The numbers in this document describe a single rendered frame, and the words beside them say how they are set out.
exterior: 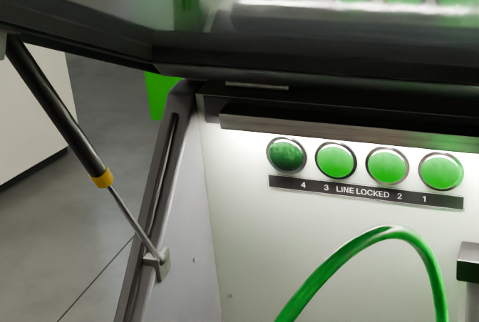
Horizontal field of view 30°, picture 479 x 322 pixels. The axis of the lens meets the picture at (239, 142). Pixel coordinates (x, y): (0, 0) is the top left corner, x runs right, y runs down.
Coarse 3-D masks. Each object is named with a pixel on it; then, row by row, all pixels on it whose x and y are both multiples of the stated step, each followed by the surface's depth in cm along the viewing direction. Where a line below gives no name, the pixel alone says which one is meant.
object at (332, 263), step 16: (352, 240) 79; (368, 240) 80; (416, 240) 87; (336, 256) 78; (352, 256) 79; (432, 256) 91; (320, 272) 76; (432, 272) 93; (304, 288) 75; (320, 288) 76; (432, 288) 95; (288, 304) 75; (304, 304) 75; (288, 320) 74
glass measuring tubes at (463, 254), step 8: (464, 248) 101; (472, 248) 101; (464, 256) 100; (472, 256) 100; (456, 264) 100; (464, 264) 100; (472, 264) 99; (456, 272) 101; (464, 272) 100; (472, 272) 100; (464, 280) 101; (472, 280) 100; (464, 288) 104; (472, 288) 101; (464, 296) 105; (472, 296) 102; (464, 304) 106; (472, 304) 103; (464, 312) 106; (472, 312) 103; (464, 320) 107; (472, 320) 104
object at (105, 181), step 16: (16, 48) 73; (16, 64) 74; (32, 64) 75; (32, 80) 76; (48, 96) 78; (48, 112) 79; (64, 112) 80; (64, 128) 81; (80, 128) 83; (80, 144) 83; (80, 160) 85; (96, 160) 86; (96, 176) 87; (112, 176) 89; (112, 192) 90; (144, 240) 97; (144, 256) 101; (160, 256) 100; (160, 272) 101
